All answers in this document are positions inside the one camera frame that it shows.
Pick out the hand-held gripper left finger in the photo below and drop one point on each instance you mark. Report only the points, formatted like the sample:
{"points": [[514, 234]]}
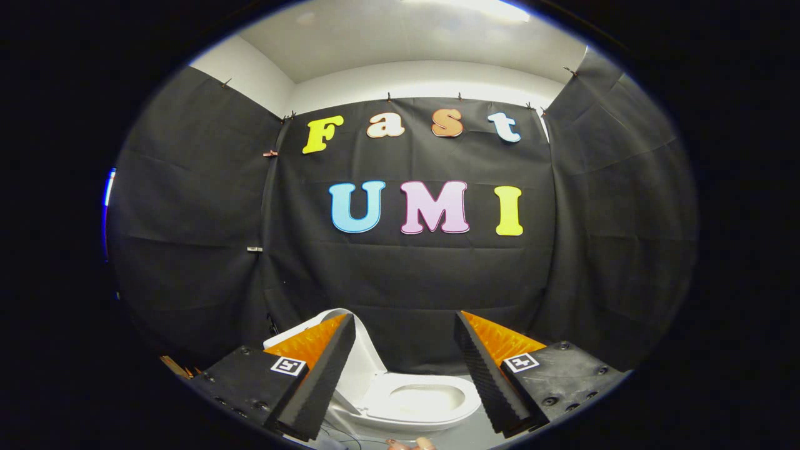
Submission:
{"points": [[315, 387]]}

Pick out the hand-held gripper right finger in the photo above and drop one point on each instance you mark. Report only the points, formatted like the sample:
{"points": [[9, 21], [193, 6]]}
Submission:
{"points": [[490, 387]]}

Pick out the white toilet lid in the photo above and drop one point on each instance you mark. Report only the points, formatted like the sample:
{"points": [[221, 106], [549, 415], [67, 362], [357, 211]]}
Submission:
{"points": [[365, 369]]}

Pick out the white toilet with tank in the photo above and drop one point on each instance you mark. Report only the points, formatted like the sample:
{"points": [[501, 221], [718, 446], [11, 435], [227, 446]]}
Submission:
{"points": [[350, 412]]}

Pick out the white toilet seat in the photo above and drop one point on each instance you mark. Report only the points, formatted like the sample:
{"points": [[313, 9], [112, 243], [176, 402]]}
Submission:
{"points": [[431, 415]]}

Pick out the black backdrop cloth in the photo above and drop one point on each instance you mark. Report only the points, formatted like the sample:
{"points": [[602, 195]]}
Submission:
{"points": [[412, 275]]}

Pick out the brown wooden piece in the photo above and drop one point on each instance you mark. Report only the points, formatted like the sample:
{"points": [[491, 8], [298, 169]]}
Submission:
{"points": [[177, 367]]}

